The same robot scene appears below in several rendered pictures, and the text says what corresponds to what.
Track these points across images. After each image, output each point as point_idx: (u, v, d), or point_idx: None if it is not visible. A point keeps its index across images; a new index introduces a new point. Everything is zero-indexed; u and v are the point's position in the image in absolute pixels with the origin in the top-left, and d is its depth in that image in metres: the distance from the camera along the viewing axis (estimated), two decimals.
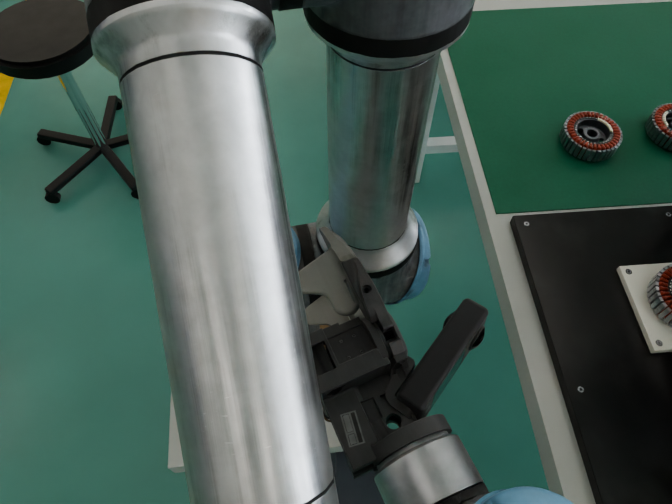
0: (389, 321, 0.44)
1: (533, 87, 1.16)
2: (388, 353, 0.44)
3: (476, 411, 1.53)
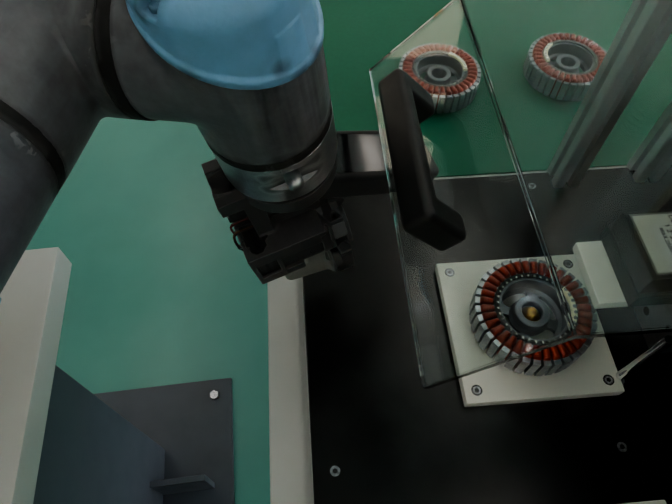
0: None
1: (379, 18, 0.84)
2: None
3: None
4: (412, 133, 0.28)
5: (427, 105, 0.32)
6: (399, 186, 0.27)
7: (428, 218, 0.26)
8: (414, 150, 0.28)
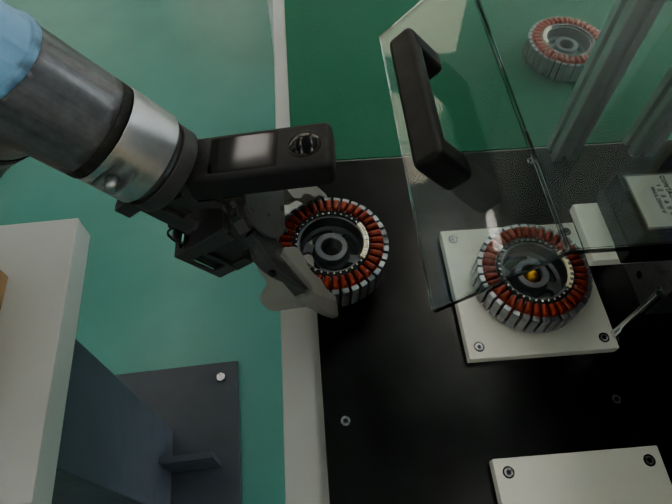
0: None
1: (384, 4, 0.87)
2: None
3: None
4: (422, 83, 0.31)
5: (435, 62, 0.35)
6: (410, 130, 0.30)
7: (437, 155, 0.28)
8: (424, 97, 0.30)
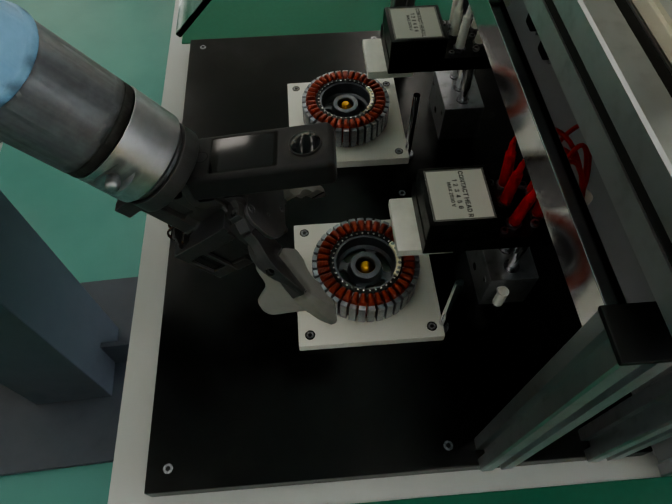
0: None
1: None
2: None
3: None
4: None
5: None
6: None
7: None
8: None
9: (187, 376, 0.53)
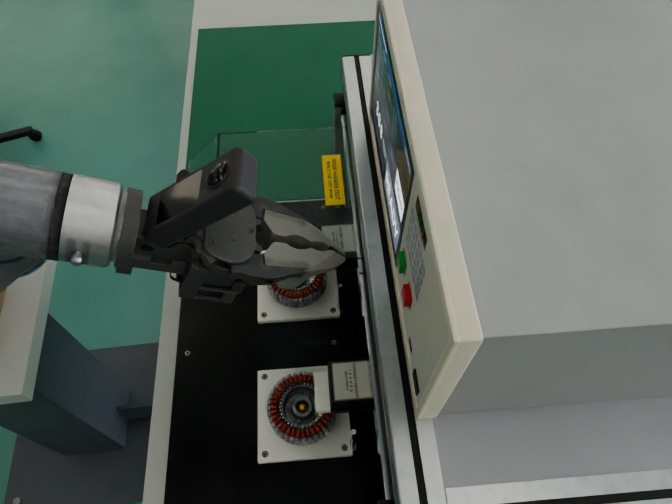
0: None
1: (258, 96, 1.31)
2: None
3: None
4: None
5: None
6: None
7: None
8: None
9: (185, 482, 0.83)
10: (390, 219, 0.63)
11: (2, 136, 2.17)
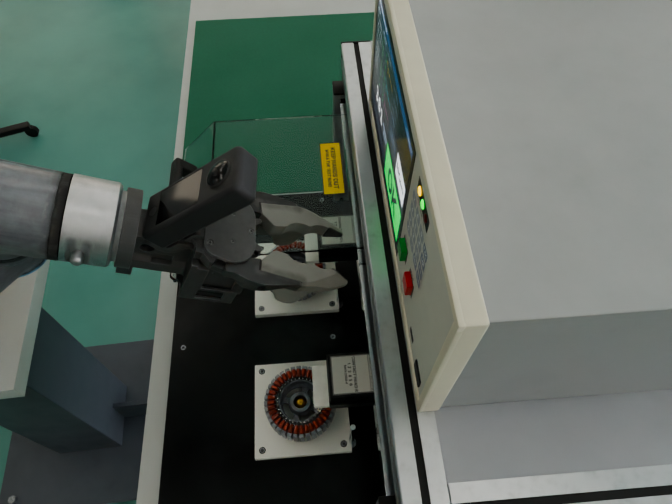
0: None
1: (256, 88, 1.29)
2: None
3: None
4: None
5: (191, 172, 0.77)
6: None
7: None
8: None
9: (180, 479, 0.81)
10: (390, 206, 0.61)
11: None
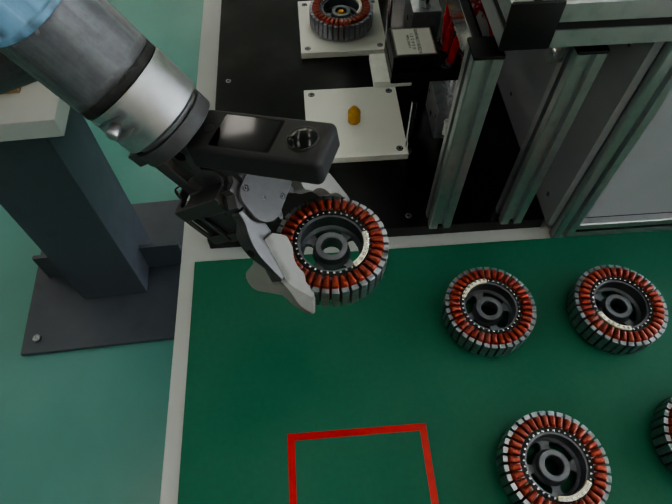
0: None
1: None
2: None
3: None
4: None
5: None
6: None
7: None
8: None
9: None
10: None
11: None
